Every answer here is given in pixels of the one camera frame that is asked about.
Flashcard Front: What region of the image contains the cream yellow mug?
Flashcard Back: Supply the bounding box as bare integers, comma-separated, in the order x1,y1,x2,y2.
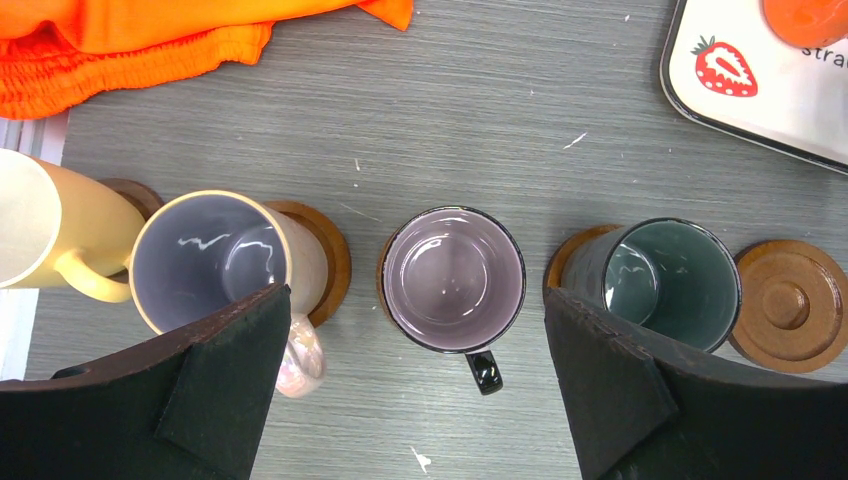
1,149,145,303

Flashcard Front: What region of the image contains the lilac mug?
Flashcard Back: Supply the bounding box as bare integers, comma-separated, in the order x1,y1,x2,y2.
383,205,527,395

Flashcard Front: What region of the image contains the white strawberry tray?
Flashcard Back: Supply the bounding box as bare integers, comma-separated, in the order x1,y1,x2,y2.
660,1,847,173

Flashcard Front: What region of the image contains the orange cloth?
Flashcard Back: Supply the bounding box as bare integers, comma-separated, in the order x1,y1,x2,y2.
0,0,415,121

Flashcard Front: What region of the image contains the dark wooden coaster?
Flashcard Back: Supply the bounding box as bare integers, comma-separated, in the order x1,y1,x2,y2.
96,178,164,291

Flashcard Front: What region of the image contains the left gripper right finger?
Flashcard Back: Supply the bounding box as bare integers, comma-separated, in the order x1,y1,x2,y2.
544,289,847,479

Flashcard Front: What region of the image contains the dark green mug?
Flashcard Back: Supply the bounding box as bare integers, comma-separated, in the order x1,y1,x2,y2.
560,217,742,352

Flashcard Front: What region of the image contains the orange mug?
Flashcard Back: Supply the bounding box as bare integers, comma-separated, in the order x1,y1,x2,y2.
761,0,847,48

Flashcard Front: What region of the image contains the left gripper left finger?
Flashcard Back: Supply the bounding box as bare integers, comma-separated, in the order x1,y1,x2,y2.
1,284,290,479

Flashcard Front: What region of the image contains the white pink-handled mug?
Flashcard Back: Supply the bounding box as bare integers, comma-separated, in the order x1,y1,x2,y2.
129,190,329,398

